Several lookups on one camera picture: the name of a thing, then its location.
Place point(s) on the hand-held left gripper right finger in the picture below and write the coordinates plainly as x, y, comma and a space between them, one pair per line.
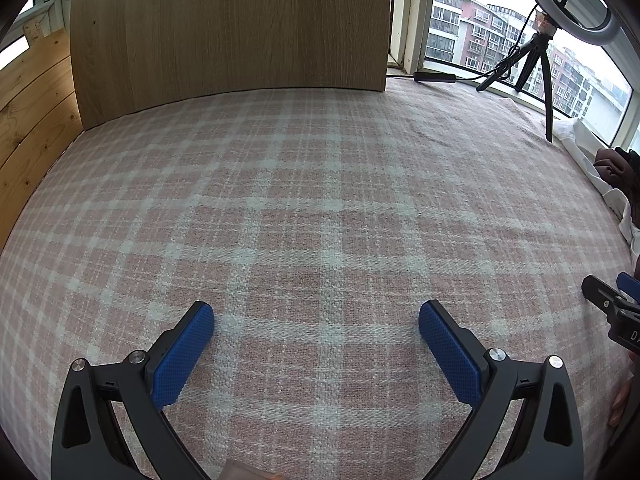
450, 355

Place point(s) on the white cloth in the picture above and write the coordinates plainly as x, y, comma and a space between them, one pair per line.
582, 155

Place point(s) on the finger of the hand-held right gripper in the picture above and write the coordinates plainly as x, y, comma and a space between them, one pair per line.
597, 291
630, 287

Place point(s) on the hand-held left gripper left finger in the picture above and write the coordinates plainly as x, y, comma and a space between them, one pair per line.
182, 355

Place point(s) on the person's right hand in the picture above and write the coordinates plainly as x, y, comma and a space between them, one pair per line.
620, 402

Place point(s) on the light wooden board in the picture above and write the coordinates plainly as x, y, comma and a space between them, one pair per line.
225, 25

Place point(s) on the pine wood panel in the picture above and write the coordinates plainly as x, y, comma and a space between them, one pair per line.
35, 110

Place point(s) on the black tripod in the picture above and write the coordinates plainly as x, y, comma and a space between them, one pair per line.
546, 95

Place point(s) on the dark brown garment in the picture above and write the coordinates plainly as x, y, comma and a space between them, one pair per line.
620, 170

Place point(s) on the white side window frame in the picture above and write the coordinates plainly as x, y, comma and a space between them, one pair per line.
42, 12

